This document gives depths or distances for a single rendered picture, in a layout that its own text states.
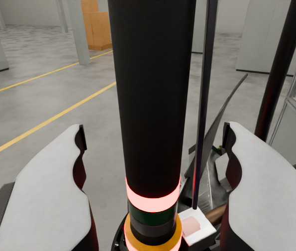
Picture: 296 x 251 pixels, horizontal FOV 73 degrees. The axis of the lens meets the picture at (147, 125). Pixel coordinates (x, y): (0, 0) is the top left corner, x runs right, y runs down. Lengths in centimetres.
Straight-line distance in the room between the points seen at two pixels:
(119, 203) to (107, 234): 29
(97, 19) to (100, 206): 696
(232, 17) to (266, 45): 682
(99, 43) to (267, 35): 547
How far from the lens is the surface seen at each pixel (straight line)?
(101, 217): 191
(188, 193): 41
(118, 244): 41
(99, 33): 819
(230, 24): 1223
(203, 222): 21
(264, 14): 547
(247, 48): 556
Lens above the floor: 155
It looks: 32 degrees down
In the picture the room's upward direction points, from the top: 1 degrees counter-clockwise
